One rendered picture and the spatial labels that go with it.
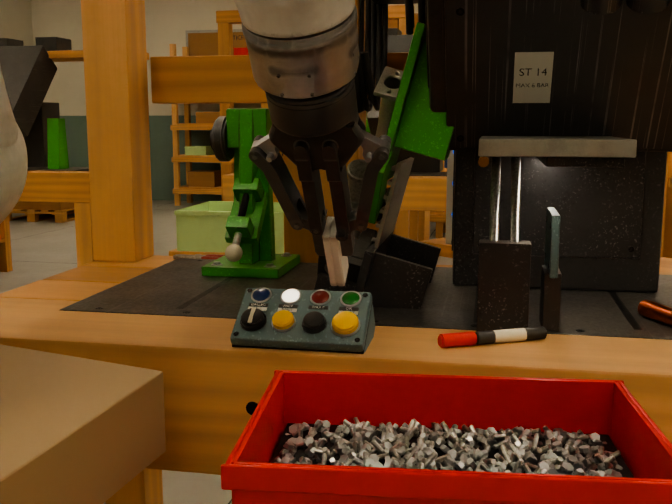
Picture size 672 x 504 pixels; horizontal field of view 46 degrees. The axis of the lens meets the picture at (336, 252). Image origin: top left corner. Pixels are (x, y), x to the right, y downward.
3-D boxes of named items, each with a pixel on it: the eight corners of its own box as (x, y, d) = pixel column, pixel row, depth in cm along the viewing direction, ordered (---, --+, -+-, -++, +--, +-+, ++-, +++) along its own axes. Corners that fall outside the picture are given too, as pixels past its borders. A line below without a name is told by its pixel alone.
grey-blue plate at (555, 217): (559, 332, 95) (565, 215, 93) (542, 332, 96) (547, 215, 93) (553, 314, 104) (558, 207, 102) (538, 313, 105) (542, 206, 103)
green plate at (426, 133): (433, 198, 104) (480, 37, 100) (372, 181, 105) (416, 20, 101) (438, 191, 115) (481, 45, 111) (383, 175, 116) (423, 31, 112)
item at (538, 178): (658, 294, 117) (674, 55, 111) (449, 286, 122) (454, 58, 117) (637, 271, 135) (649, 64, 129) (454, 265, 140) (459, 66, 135)
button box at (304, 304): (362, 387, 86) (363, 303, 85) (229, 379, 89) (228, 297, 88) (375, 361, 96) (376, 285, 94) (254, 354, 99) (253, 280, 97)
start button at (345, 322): (356, 336, 86) (355, 329, 86) (330, 335, 87) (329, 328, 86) (360, 316, 88) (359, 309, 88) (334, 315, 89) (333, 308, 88)
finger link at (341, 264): (334, 215, 79) (341, 215, 78) (342, 266, 83) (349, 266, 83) (329, 236, 77) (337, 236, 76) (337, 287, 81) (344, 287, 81)
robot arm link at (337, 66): (347, 39, 58) (355, 108, 62) (363, -18, 64) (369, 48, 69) (227, 42, 60) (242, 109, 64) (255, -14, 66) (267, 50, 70)
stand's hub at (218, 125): (223, 162, 131) (222, 116, 129) (205, 162, 131) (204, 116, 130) (237, 160, 138) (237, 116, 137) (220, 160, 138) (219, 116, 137)
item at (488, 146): (635, 169, 82) (637, 139, 82) (477, 167, 85) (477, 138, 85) (590, 154, 120) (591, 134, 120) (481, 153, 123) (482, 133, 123)
